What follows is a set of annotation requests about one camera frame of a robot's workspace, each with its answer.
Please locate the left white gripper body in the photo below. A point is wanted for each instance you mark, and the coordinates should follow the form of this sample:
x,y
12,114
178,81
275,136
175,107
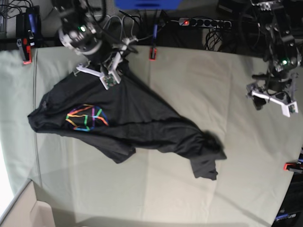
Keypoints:
x,y
278,91

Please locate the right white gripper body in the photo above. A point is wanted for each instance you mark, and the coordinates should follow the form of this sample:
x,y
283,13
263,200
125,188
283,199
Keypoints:
x,y
108,75

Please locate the black t-shirt with colourful print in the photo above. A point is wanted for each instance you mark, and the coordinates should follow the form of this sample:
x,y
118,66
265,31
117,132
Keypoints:
x,y
119,120

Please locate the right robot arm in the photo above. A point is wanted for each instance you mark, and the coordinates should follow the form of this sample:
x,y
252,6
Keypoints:
x,y
83,33

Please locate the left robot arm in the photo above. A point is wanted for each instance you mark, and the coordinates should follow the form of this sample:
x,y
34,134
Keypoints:
x,y
282,54

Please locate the middle orange-black table clamp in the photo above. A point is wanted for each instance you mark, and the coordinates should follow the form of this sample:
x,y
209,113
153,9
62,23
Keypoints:
x,y
152,54

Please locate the orange-black table clamp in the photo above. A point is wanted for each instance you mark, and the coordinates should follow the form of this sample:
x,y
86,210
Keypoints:
x,y
294,167
152,54
24,50

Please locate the right orange-black table clamp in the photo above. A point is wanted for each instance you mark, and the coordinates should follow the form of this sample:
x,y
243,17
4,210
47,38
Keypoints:
x,y
294,167

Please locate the blue box at top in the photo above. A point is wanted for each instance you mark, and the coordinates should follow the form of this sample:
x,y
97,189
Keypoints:
x,y
147,4

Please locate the left orange-black table clamp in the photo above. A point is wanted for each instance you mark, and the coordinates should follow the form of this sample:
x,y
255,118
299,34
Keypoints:
x,y
24,50

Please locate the grey-green table cloth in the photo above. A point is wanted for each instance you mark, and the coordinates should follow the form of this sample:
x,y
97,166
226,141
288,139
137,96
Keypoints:
x,y
152,189

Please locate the beige bin at corner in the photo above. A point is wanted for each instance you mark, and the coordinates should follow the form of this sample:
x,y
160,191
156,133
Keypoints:
x,y
26,210

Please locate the black power strip red switch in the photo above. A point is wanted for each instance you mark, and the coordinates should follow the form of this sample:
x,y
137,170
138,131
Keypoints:
x,y
205,23

